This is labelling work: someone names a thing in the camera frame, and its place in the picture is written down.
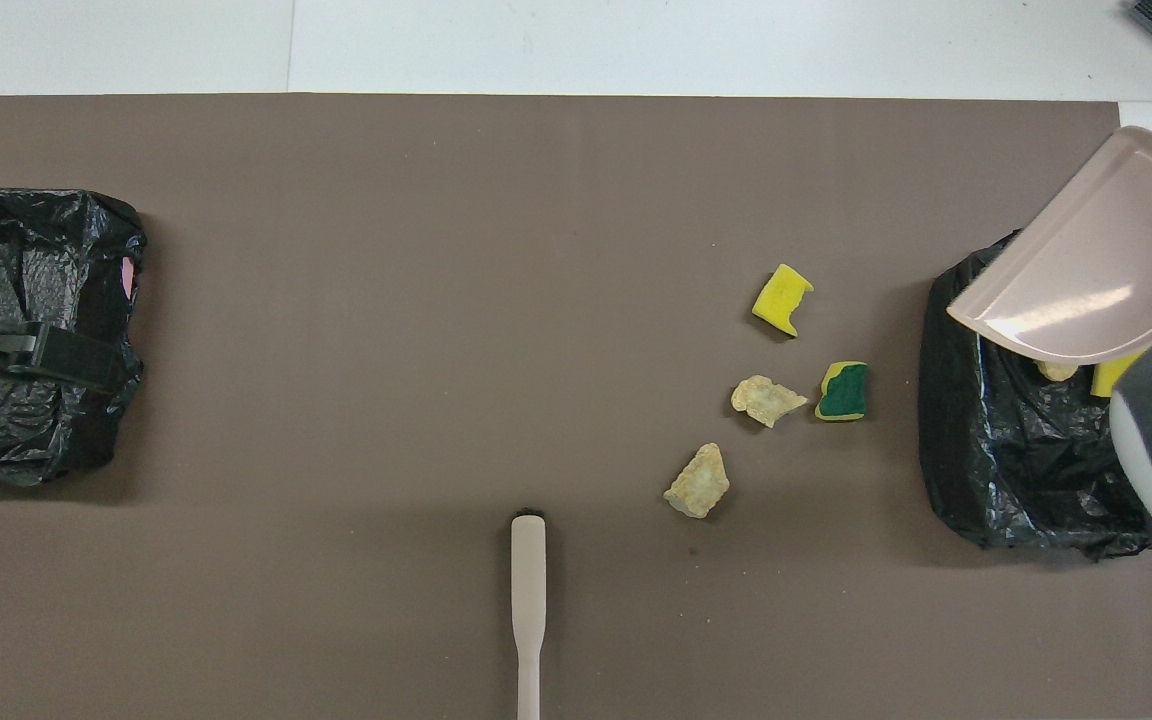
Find beige hand brush black bristles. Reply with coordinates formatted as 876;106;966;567
509;509;549;720

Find green and yellow sponge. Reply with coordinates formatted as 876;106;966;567
814;360;869;423

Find brown table mat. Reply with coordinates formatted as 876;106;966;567
0;93;1152;720

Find large yellow sponge piece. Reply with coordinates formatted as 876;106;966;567
751;262;816;339

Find small yellow sponge piece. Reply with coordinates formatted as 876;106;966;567
1090;350;1145;400

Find black bagged bin pink mark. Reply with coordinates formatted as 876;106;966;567
0;186;149;489

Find beige plastic dustpan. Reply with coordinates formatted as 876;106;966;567
945;125;1152;367

